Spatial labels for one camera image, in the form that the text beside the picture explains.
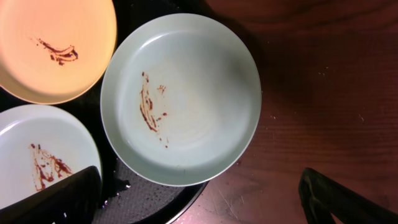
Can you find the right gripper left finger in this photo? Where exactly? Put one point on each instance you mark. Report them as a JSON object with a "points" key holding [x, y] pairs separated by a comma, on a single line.
{"points": [[72, 200]]}

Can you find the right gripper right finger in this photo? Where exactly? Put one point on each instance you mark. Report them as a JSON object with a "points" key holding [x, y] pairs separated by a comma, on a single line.
{"points": [[323, 199]]}

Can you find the light blue plate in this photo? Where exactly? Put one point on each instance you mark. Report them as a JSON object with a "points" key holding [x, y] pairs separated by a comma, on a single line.
{"points": [[40, 146]]}

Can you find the pale green plate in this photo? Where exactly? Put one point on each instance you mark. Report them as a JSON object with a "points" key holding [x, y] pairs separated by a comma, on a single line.
{"points": [[181, 99]]}

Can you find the yellow plate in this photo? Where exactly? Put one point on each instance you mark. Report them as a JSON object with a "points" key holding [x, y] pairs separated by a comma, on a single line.
{"points": [[54, 51]]}

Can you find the black round tray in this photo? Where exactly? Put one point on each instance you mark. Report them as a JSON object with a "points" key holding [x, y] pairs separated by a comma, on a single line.
{"points": [[126, 197]]}

